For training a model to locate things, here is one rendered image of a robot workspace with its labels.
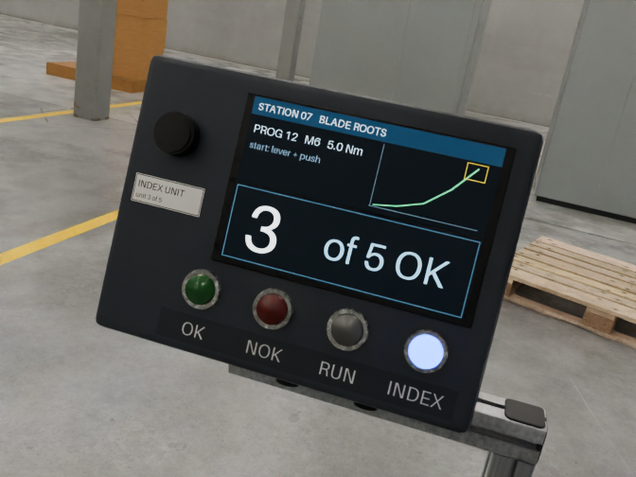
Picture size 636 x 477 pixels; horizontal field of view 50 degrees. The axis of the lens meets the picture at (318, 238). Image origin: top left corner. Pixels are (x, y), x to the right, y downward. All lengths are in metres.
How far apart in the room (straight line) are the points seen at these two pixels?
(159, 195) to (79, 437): 1.77
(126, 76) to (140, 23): 0.64
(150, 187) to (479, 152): 0.21
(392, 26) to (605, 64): 2.68
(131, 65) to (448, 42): 3.71
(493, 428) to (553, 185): 5.94
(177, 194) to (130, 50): 8.13
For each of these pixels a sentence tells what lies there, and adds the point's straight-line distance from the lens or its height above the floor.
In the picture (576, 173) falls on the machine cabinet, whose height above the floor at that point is 0.32.
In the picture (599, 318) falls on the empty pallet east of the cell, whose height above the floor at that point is 0.09.
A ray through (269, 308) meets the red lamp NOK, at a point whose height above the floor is 1.12.
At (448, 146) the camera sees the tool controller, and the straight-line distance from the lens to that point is 0.42.
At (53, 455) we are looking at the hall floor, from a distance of 2.14.
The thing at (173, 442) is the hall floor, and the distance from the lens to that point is 2.18.
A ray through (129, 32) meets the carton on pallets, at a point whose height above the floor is 0.67.
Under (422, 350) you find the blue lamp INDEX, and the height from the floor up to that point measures 1.12.
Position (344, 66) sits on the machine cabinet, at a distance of 8.17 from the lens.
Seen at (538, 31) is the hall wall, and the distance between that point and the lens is 12.96.
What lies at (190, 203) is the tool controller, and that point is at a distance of 0.45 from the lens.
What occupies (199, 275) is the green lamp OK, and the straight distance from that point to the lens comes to 0.45.
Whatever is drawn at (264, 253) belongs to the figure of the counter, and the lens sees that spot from 0.43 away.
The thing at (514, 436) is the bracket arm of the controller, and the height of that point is 1.04.
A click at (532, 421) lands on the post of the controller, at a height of 1.06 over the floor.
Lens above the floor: 1.30
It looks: 19 degrees down
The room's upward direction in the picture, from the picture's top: 10 degrees clockwise
